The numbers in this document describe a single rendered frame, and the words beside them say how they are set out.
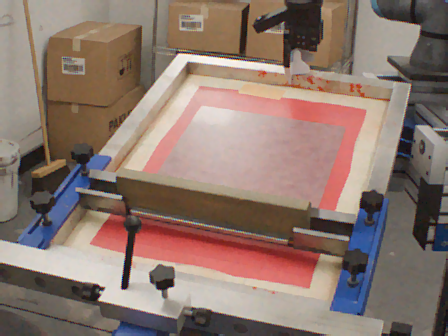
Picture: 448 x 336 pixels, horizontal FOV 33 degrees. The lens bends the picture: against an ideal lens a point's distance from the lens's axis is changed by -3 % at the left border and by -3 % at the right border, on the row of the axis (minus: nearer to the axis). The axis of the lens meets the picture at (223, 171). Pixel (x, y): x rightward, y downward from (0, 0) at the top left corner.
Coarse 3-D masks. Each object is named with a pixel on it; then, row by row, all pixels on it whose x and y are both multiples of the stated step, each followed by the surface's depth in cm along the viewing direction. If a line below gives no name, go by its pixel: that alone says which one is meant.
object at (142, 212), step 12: (144, 216) 139; (156, 216) 138; (168, 216) 138; (180, 216) 138; (204, 228) 136; (216, 228) 135; (228, 228) 135; (240, 228) 135; (264, 240) 133; (276, 240) 132; (288, 240) 133
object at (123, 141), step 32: (192, 64) 188; (224, 64) 186; (256, 64) 186; (160, 96) 175; (384, 96) 177; (128, 128) 164; (384, 128) 161; (384, 160) 151; (384, 192) 143; (64, 224) 138; (96, 256) 130; (224, 288) 123; (256, 288) 123
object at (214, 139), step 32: (224, 96) 181; (256, 96) 180; (192, 128) 169; (224, 128) 169; (256, 128) 169; (160, 160) 160; (192, 160) 159; (224, 160) 159; (160, 224) 143; (160, 256) 135; (192, 256) 135
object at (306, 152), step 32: (288, 128) 168; (320, 128) 168; (352, 128) 168; (256, 160) 159; (288, 160) 158; (320, 160) 158; (288, 192) 149; (320, 192) 149; (224, 256) 135; (256, 256) 135; (288, 256) 134
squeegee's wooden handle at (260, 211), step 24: (120, 168) 139; (120, 192) 140; (144, 192) 138; (168, 192) 136; (192, 192) 134; (216, 192) 133; (240, 192) 133; (192, 216) 137; (216, 216) 135; (240, 216) 134; (264, 216) 132; (288, 216) 130
